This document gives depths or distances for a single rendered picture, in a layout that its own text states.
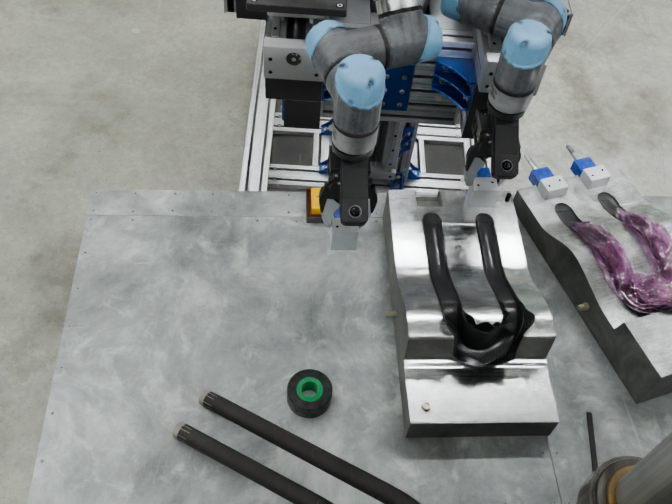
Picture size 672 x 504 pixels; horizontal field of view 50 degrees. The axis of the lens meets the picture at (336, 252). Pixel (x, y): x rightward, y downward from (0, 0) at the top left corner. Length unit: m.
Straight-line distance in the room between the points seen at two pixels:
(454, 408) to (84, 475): 0.63
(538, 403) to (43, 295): 1.67
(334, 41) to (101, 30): 2.30
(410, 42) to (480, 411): 0.63
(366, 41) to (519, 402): 0.67
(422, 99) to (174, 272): 0.81
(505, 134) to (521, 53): 0.17
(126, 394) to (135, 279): 0.25
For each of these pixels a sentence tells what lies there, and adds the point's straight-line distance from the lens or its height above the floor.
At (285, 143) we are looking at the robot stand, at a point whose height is 0.21.
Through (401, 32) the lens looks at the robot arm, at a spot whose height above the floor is 1.28.
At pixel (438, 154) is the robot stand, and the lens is 2.57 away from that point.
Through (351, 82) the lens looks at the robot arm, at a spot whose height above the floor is 1.30.
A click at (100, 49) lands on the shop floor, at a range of 3.32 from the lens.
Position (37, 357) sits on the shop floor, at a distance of 2.40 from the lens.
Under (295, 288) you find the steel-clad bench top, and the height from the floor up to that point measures 0.80.
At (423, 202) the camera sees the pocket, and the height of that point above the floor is 0.86.
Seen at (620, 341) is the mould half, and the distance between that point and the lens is 1.46.
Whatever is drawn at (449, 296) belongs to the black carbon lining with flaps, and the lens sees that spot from 1.35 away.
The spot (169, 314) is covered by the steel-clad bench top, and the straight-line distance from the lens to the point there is 1.44.
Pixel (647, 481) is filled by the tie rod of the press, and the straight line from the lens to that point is 0.76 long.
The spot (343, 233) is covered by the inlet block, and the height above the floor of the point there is 0.95.
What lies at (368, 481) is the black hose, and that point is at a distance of 1.18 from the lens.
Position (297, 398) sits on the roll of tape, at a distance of 1.30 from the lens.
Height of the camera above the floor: 2.01
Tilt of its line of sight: 53 degrees down
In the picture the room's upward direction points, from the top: 6 degrees clockwise
